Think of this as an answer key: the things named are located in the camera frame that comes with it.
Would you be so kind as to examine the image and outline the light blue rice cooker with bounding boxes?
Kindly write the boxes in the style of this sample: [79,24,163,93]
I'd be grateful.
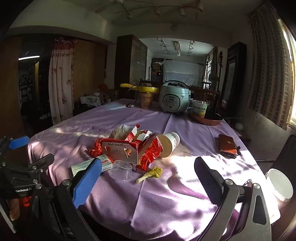
[159,80,191,114]

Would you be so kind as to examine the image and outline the red snack wrapper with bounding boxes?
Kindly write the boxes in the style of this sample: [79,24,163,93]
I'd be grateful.
[135,138,164,174]

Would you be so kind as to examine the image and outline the brown leather wallet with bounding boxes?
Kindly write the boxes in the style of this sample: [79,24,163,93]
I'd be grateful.
[218,134,241,159]

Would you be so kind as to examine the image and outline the white dust cover cloth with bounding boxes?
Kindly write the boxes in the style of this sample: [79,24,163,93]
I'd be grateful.
[163,60,201,86]

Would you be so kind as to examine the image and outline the dark carved wooden wardrobe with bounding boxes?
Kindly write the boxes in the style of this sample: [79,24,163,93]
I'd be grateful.
[220,42,247,110]

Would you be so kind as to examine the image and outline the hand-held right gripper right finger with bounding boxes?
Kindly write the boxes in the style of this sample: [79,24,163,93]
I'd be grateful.
[194,156,272,241]

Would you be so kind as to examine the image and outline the tall dark glass cabinet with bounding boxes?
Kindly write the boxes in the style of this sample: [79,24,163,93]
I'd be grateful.
[114,35,148,100]

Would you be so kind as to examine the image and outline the white plastic container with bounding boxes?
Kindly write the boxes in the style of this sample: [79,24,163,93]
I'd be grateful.
[265,169,294,204]

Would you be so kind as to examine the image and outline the white paper cup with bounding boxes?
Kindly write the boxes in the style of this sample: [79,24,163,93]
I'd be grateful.
[157,132,180,158]

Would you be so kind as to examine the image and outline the yellow cabbage piece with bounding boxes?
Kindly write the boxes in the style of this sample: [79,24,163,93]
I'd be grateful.
[136,166,163,184]

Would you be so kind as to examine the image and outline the ceiling track lights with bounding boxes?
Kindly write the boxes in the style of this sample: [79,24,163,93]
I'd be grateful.
[95,0,204,21]

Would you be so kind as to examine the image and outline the person's left hand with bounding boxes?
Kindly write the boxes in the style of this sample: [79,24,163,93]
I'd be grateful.
[9,198,21,221]

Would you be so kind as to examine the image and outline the red and white carton box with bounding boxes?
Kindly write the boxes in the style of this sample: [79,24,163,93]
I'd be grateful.
[102,124,160,165]

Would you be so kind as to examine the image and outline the checked window curtain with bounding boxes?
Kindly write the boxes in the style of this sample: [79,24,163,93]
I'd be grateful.
[246,7,294,130]

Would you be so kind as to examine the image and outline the white and green medicine box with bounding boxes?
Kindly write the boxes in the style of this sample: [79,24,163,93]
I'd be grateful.
[70,155,114,178]

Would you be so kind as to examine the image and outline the white tissue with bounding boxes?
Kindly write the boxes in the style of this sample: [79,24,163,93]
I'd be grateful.
[109,124,133,141]

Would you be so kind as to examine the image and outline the red mesh bag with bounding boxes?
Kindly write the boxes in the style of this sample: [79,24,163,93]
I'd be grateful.
[89,138,104,158]

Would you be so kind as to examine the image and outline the green instant noodle cup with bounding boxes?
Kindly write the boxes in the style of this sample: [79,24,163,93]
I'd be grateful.
[192,100,209,118]

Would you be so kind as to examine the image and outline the brown instant noodle cup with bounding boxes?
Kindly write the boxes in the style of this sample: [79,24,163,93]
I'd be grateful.
[140,92,155,109]

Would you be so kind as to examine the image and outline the black chair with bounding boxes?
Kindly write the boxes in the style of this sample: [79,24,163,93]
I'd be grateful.
[255,134,296,186]

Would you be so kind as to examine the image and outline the clear plastic cup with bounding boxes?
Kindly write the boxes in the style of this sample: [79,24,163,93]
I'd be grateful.
[108,160,133,181]

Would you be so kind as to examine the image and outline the copper frying pan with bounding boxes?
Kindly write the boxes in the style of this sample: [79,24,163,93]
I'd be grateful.
[187,108,242,126]

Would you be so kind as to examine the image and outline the black power cable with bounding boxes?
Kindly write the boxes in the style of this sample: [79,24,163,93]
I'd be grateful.
[125,84,142,109]

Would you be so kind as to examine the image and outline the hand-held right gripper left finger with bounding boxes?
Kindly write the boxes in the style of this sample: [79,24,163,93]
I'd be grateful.
[54,157,102,241]

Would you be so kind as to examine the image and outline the white plastic bag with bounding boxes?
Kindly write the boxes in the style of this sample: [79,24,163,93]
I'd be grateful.
[80,93,102,107]

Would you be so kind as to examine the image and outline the floral white curtain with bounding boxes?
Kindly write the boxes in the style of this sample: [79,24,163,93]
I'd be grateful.
[48,38,77,126]

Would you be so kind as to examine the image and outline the purple printed tablecloth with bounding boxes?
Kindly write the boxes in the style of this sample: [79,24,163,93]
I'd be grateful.
[27,98,281,240]

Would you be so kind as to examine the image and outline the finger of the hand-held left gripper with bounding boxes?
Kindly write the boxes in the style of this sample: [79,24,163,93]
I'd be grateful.
[28,153,55,173]
[0,136,30,167]

